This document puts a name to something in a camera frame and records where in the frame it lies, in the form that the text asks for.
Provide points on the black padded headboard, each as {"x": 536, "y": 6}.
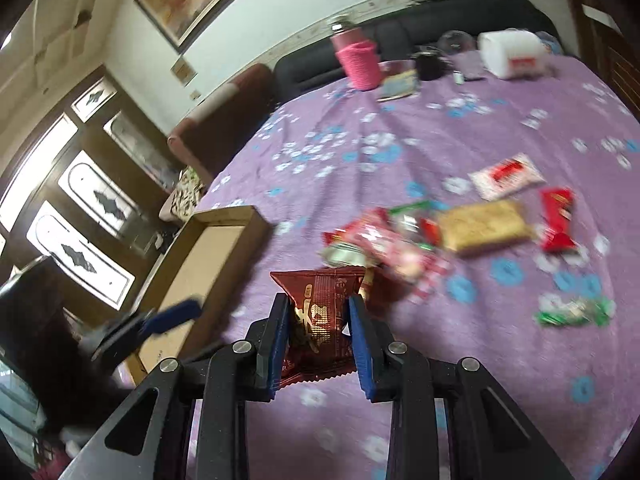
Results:
{"x": 400, "y": 25}

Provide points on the small white bottle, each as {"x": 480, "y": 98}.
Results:
{"x": 458, "y": 78}

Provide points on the dark red snack packet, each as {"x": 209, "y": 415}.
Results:
{"x": 320, "y": 305}

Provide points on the clear glass bowl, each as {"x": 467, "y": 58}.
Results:
{"x": 456, "y": 42}

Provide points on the black cup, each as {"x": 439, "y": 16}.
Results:
{"x": 429, "y": 66}

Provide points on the silver green snack packet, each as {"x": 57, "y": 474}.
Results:
{"x": 345, "y": 255}

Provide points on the wall switch plate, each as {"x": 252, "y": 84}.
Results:
{"x": 183, "y": 71}

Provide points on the bright red snack packet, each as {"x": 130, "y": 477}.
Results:
{"x": 557, "y": 217}

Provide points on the maroon armchair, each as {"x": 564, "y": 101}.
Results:
{"x": 220, "y": 120}

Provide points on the cardboard box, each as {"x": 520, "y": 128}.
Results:
{"x": 200, "y": 270}

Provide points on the white packet with red label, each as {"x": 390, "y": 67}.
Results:
{"x": 505, "y": 176}

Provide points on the green white snack packet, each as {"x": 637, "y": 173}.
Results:
{"x": 575, "y": 311}

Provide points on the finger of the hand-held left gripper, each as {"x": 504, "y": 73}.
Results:
{"x": 175, "y": 313}

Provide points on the floral cushion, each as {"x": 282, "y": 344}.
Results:
{"x": 182, "y": 197}

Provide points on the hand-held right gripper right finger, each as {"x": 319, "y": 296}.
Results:
{"x": 362, "y": 352}

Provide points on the bottle with pink knitted sleeve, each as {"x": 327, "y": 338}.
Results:
{"x": 356, "y": 60}

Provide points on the white tissue pack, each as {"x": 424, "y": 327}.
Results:
{"x": 512, "y": 52}

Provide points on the purple floral blanket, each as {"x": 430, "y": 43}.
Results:
{"x": 400, "y": 150}

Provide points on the small colourful book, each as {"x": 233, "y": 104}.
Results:
{"x": 397, "y": 87}

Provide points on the wooden cabinet with glass doors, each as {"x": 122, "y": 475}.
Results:
{"x": 75, "y": 195}

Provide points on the beige biscuit packet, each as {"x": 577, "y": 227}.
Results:
{"x": 482, "y": 227}

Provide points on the pale blue packet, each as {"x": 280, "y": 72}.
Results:
{"x": 552, "y": 42}

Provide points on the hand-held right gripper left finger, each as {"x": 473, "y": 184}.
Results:
{"x": 277, "y": 347}

